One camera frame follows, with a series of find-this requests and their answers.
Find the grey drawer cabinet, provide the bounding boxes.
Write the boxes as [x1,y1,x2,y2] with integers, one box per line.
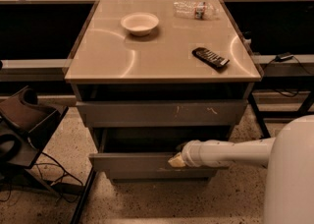
[64,0,263,183]

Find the black table leg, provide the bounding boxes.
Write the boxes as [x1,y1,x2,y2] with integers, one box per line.
[248,93,271,139]

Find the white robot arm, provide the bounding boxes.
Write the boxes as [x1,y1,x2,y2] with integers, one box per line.
[169,115,314,224]

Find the grey top drawer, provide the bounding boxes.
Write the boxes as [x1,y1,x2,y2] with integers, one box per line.
[77,100,247,128]

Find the white bowl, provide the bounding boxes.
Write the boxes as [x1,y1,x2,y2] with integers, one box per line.
[121,12,159,36]

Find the black power adapter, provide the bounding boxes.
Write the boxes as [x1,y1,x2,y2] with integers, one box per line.
[275,52,293,62]

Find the clear plastic water bottle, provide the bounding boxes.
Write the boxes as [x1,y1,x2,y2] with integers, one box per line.
[173,0,219,21]

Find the black floor cables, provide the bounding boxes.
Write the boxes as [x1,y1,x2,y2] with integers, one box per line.
[0,151,84,204]

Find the black snack bar packet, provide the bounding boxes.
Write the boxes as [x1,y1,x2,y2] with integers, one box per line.
[192,47,230,70]

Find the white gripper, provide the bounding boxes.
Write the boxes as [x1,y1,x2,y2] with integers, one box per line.
[168,140,204,168]

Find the grey drawer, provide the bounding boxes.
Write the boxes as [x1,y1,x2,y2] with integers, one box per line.
[89,126,231,182]
[77,100,247,128]

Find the black diagonal floor bar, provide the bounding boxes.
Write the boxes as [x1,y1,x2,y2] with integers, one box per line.
[70,169,96,224]

